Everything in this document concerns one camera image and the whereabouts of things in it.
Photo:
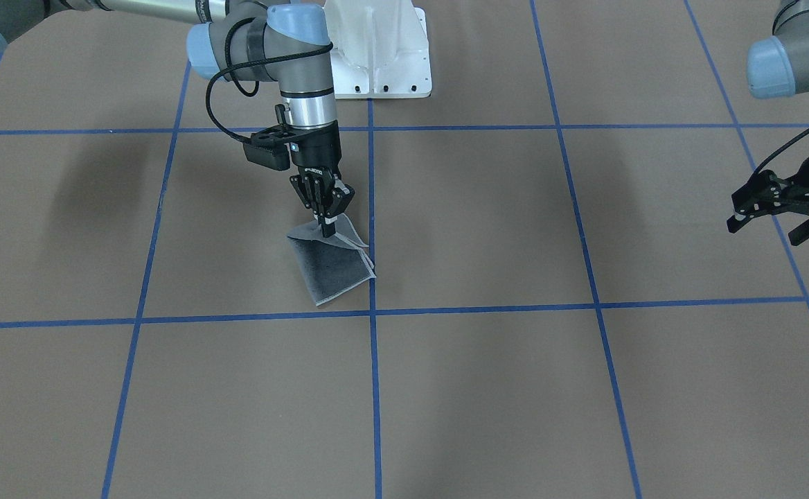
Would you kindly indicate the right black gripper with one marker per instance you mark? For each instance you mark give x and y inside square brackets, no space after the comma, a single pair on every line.
[320,148]

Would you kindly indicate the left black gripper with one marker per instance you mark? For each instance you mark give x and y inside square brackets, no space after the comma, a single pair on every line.
[789,203]

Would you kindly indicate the pink grey-backed towel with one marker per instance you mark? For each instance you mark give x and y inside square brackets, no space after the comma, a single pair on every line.
[331,266]

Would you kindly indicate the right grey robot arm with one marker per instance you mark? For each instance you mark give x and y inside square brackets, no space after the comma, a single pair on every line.
[285,42]

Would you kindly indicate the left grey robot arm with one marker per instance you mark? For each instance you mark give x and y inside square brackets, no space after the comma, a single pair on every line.
[778,67]

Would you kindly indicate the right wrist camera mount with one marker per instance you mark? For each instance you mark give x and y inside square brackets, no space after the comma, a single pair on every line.
[268,148]

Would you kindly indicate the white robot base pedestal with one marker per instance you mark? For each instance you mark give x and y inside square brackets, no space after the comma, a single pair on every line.
[381,49]

